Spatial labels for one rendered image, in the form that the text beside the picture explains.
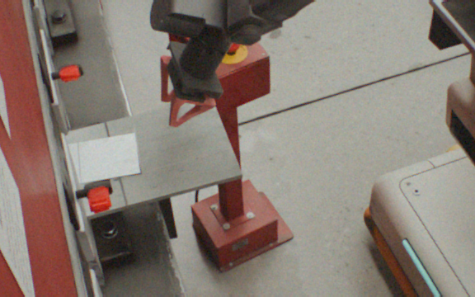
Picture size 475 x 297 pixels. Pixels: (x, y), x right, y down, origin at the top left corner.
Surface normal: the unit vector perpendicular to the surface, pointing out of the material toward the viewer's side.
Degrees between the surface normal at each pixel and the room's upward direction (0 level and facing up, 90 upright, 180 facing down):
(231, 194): 90
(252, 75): 90
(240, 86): 90
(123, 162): 0
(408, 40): 0
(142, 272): 0
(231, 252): 90
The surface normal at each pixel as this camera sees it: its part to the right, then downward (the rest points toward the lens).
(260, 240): 0.49, 0.65
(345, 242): -0.04, -0.65
